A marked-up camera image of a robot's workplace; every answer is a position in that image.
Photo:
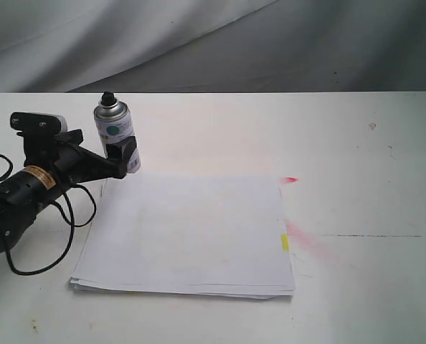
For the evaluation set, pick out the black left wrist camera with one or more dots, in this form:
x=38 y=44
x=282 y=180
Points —
x=37 y=125

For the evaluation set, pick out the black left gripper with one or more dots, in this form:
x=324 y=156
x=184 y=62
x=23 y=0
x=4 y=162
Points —
x=47 y=153

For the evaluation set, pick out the yellow sticky tab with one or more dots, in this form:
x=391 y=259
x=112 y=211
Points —
x=285 y=242

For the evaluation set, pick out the white backdrop cloth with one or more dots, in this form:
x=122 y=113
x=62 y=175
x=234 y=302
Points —
x=212 y=46

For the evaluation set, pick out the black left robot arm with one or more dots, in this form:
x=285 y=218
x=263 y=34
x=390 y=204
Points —
x=22 y=197

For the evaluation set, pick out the white paper stack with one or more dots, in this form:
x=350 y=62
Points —
x=204 y=235

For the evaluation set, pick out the white dotted spray paint can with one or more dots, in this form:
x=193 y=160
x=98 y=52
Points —
x=113 y=120

